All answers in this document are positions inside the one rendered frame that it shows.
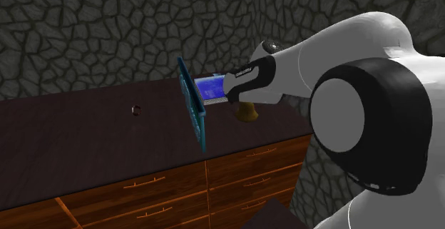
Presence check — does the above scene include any brass bell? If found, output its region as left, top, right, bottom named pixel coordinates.
left=235, top=100, right=260, bottom=123

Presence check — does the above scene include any blue-screen laptop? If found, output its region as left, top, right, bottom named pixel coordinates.
left=193, top=73, right=229, bottom=106

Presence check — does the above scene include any wooden chest of drawers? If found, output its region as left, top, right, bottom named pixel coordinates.
left=0, top=73, right=314, bottom=229

